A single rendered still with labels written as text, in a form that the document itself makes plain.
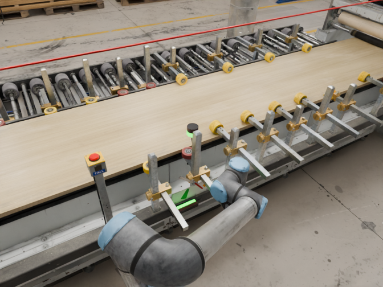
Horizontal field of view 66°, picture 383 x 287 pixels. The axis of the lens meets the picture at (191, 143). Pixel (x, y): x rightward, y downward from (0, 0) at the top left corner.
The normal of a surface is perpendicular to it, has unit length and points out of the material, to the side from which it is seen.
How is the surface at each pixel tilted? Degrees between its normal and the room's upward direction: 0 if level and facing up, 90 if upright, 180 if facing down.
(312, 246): 0
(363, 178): 0
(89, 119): 0
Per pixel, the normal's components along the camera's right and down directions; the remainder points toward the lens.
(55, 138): 0.04, -0.75
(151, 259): -0.03, -0.33
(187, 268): 0.50, -0.08
